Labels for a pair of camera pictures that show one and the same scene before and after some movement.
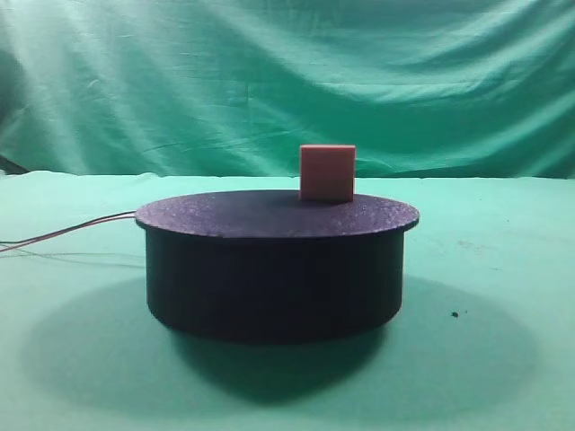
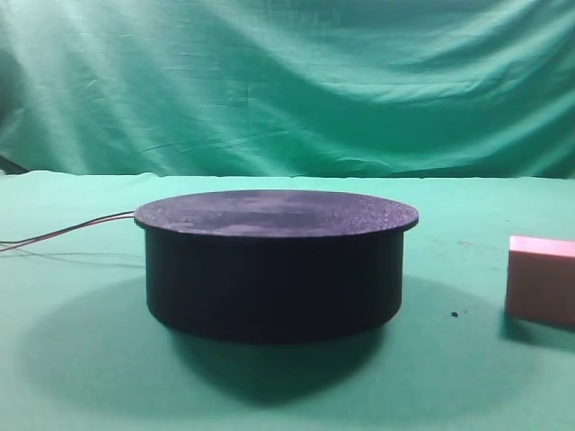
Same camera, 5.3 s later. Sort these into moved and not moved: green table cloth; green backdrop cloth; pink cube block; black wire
Moved: pink cube block
Not moved: green backdrop cloth; green table cloth; black wire
